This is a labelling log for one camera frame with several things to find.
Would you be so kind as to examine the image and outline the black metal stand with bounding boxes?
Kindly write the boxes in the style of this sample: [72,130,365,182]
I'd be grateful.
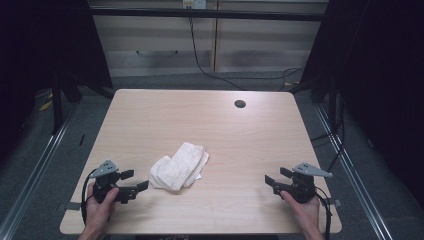
[49,74,115,135]
[289,73,338,128]

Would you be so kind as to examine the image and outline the person's right hand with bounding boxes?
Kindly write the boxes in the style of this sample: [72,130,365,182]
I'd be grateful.
[280,190,321,231]

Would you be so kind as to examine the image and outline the white wall outlet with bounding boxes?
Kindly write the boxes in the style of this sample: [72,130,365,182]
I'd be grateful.
[182,0,207,10]

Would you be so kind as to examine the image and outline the long black wall cable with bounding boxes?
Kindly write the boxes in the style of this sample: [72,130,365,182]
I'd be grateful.
[188,16,305,92]

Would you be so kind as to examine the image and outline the black horizontal bar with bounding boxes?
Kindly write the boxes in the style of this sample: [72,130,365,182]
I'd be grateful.
[89,8,329,23]

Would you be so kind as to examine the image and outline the black curtain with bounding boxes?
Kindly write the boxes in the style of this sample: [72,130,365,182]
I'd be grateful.
[0,0,113,161]
[299,0,424,209]

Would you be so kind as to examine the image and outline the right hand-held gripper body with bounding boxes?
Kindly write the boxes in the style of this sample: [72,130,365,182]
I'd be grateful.
[272,162,333,204]

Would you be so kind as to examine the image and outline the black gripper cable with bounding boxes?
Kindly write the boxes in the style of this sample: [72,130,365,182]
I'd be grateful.
[81,168,98,225]
[314,186,334,240]

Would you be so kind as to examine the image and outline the dark cabinet handle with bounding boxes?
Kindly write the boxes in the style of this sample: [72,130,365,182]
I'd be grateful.
[135,49,180,57]

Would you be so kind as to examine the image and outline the grey tape piece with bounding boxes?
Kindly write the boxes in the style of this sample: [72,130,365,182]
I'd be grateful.
[321,198,343,208]
[56,201,83,212]

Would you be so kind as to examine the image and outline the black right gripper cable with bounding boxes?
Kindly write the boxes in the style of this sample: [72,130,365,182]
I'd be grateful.
[314,186,334,240]

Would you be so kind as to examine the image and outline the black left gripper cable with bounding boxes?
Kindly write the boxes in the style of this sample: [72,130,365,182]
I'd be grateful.
[81,168,98,225]

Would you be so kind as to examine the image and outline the black floor cables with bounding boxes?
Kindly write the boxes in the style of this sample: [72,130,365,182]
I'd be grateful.
[309,93,346,173]

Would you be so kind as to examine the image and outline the white cloth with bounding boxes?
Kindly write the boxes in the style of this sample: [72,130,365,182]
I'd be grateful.
[148,142,210,192]

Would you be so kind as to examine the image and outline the person's left hand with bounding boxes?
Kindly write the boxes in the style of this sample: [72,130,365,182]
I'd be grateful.
[83,183,120,234]

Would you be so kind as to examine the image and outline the metal floor rail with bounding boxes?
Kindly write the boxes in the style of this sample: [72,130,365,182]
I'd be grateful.
[314,104,395,240]
[0,109,78,240]

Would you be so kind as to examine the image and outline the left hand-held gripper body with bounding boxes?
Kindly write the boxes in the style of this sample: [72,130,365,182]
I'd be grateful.
[89,159,139,204]

